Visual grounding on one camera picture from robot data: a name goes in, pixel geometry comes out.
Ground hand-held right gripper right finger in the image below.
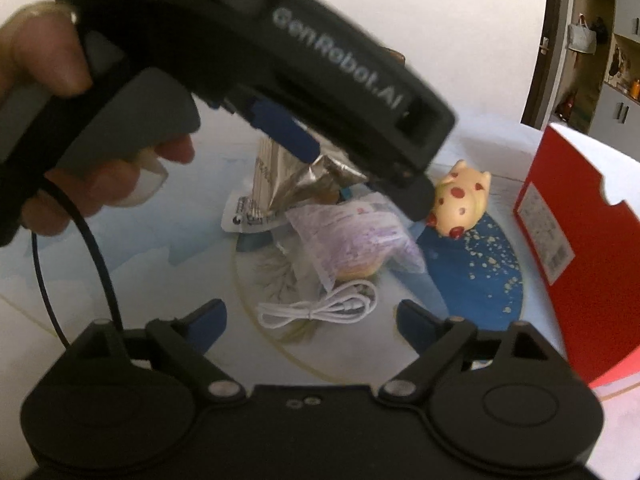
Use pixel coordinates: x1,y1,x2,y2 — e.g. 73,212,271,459
378,300,566,403

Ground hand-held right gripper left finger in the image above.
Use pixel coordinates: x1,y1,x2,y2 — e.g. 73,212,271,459
65,299,247,403

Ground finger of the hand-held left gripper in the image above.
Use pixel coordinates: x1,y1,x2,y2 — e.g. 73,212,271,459
225,95,321,163
370,160,436,222

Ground yellow spotted pig toy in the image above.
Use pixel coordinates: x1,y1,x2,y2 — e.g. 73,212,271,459
426,160,492,239

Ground silver foil wrapper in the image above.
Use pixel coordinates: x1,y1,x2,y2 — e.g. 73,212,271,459
270,155,373,211

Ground white charging cable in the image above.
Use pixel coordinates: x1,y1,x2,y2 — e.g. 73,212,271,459
257,280,378,331

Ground red cardboard box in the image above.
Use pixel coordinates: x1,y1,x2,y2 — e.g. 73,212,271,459
514,122,640,391

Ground white marble desktop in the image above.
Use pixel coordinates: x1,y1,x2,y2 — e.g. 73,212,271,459
0,110,640,480

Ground person's left hand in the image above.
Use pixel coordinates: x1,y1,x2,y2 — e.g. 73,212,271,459
0,2,197,237

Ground round blue white placemat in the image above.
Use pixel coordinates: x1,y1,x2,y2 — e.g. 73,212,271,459
232,195,526,356

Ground purple printed bread packet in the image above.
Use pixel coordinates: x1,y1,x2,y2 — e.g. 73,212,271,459
285,199,426,291

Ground dark brown door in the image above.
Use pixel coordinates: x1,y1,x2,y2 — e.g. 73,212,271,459
520,0,576,128

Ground grey hanging tote bag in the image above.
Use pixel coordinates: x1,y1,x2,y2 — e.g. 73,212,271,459
566,14,598,55

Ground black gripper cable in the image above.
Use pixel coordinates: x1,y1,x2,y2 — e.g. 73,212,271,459
31,180,123,348

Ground white wooden wall cabinet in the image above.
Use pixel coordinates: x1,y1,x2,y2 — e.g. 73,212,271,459
555,0,640,143

